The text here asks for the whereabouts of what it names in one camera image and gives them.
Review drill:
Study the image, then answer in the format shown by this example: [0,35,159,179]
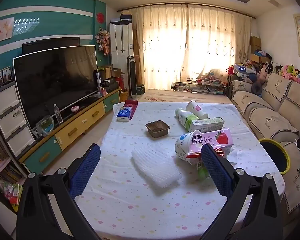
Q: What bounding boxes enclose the yellow rimmed bin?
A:
[259,138,291,175]

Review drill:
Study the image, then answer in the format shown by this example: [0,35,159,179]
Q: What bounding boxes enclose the brown plastic tray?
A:
[145,120,170,138]

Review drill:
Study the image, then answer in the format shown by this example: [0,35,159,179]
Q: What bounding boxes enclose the row of books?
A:
[0,130,25,188]

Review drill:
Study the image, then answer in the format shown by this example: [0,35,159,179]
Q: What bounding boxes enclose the clear water bottle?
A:
[53,104,63,124]

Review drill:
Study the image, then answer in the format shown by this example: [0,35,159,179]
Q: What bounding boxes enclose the red snack wrapper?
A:
[186,149,227,159]

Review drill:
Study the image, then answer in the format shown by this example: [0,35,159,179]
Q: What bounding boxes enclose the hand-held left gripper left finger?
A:
[16,144,101,240]

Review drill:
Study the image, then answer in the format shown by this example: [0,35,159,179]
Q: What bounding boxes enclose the white paper cup pink print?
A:
[185,100,209,119]

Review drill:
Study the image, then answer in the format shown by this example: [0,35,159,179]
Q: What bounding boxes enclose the white foam fruit net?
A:
[131,145,182,195]

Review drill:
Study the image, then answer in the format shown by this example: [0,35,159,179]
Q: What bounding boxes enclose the green white carton box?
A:
[185,117,225,133]

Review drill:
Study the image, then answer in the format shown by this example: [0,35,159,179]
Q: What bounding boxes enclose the hanging artificial flowers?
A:
[95,29,110,55]

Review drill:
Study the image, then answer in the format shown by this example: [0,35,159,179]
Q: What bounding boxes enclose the pile of plush toys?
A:
[255,60,300,88]

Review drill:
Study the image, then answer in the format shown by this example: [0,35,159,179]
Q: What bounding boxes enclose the stack of cardboard boxes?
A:
[250,35,269,63]

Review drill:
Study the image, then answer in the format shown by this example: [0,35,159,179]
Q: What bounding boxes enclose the red box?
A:
[124,100,138,120]

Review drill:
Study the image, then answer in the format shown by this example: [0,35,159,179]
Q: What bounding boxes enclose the clear bag with greens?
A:
[35,115,54,138]

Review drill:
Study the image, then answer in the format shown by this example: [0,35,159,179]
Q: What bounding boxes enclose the black white tower fan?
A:
[126,55,138,98]

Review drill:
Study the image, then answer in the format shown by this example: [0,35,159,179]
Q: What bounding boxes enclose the star printed bag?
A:
[234,64,250,78]

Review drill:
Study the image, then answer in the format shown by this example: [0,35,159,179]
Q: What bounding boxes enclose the white standing air conditioner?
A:
[109,21,134,90]

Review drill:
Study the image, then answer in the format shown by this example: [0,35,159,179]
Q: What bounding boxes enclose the beige sofa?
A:
[226,72,300,215]

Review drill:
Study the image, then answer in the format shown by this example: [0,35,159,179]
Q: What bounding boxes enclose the photo cards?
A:
[0,66,13,90]

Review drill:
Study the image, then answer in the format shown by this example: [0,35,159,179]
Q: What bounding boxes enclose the pile of snack packets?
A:
[1,181,24,212]

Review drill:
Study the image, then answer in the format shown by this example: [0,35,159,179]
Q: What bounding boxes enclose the pink strawberry milk carton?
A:
[187,128,234,159]

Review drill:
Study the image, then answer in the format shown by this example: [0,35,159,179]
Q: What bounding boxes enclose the white paper towel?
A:
[225,149,243,166]

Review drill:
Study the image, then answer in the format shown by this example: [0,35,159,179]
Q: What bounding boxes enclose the green plastic packaging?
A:
[196,162,212,180]

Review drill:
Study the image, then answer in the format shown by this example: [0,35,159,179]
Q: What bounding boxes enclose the white blue yogurt cup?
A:
[175,130,203,161]

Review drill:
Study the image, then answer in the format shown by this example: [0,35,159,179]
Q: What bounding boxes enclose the cream embroidered curtain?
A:
[129,4,252,90]

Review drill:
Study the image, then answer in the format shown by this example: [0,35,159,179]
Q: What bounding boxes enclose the open cardboard box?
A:
[99,65,125,79]

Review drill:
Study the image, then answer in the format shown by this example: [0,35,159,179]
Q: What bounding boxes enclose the white plastic drawer unit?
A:
[0,81,37,159]

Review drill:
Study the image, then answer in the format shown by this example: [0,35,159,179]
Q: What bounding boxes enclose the cartoon wall poster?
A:
[0,17,15,46]

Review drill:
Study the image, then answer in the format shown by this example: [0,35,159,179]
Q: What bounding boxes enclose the large curved television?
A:
[13,45,98,130]

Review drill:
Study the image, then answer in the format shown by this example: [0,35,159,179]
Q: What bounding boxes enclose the yellow green television cabinet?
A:
[17,89,122,175]

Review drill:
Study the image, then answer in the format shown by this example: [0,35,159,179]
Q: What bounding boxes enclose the blue white tissue pack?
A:
[116,106,133,122]

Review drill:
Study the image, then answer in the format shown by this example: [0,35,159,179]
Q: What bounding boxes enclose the black box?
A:
[104,79,120,93]

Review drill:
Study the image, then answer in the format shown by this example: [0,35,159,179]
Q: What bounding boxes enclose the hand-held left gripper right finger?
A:
[200,144,283,240]

